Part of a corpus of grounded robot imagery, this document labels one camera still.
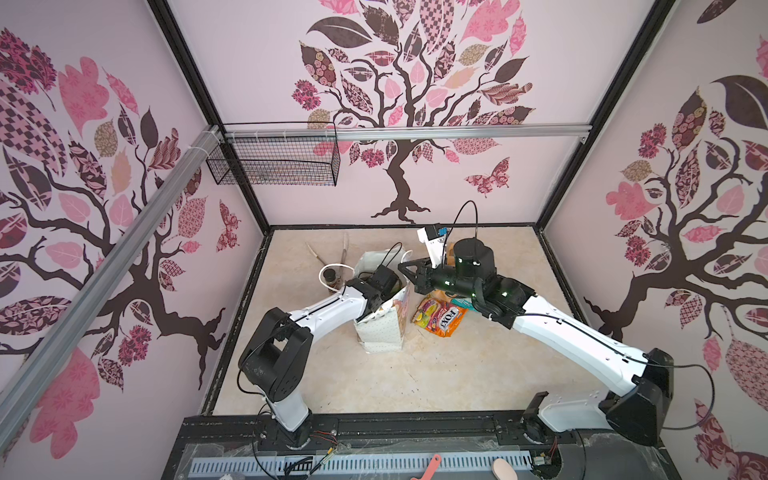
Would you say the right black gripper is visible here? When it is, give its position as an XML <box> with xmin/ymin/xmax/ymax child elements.
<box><xmin>397</xmin><ymin>256</ymin><xmax>479</xmax><ymax>304</ymax></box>

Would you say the white patterned paper gift bag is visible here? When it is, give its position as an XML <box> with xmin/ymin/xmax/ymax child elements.
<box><xmin>354</xmin><ymin>245</ymin><xmax>412</xmax><ymax>353</ymax></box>

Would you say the orange candy snack packet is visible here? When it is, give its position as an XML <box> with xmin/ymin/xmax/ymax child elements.
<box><xmin>411</xmin><ymin>297</ymin><xmax>467</xmax><ymax>338</ymax></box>

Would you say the orange-brown snack bag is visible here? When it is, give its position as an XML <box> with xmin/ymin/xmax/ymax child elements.
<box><xmin>429</xmin><ymin>290</ymin><xmax>452</xmax><ymax>302</ymax></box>

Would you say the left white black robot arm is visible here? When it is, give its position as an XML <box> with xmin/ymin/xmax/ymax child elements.
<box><xmin>238</xmin><ymin>266</ymin><xmax>401</xmax><ymax>448</ymax></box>

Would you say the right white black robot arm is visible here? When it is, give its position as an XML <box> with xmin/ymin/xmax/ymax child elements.
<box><xmin>398</xmin><ymin>227</ymin><xmax>673</xmax><ymax>446</ymax></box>

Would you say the small dark spice jar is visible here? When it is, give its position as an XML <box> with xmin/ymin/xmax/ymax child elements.
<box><xmin>321</xmin><ymin>267</ymin><xmax>340</xmax><ymax>291</ymax></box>

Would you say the beige oval object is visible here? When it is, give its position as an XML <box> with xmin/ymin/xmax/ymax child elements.
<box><xmin>492</xmin><ymin>458</ymin><xmax>518</xmax><ymax>480</ymax></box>

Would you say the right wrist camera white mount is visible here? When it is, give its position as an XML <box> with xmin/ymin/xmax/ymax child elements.
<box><xmin>417</xmin><ymin>224</ymin><xmax>448</xmax><ymax>269</ymax></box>

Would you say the black wire mesh basket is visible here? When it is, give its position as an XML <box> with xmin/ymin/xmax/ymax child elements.
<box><xmin>206</xmin><ymin>120</ymin><xmax>341</xmax><ymax>187</ymax></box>

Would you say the horizontal aluminium rail back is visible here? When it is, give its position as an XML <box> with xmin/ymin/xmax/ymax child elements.
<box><xmin>225</xmin><ymin>123</ymin><xmax>592</xmax><ymax>141</ymax></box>

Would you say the pink plastic tool handle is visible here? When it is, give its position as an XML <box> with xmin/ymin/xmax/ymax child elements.
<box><xmin>412</xmin><ymin>454</ymin><xmax>442</xmax><ymax>480</ymax></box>

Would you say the grey slotted cable duct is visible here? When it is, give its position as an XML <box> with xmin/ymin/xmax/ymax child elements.
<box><xmin>187</xmin><ymin>451</ymin><xmax>533</xmax><ymax>479</ymax></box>

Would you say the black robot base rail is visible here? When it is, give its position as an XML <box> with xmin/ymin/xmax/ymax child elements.
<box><xmin>162</xmin><ymin>411</ymin><xmax>681</xmax><ymax>479</ymax></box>

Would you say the diagonal aluminium rail left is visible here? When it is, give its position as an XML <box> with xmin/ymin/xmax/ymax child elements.
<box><xmin>1</xmin><ymin>125</ymin><xmax>221</xmax><ymax>448</ymax></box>

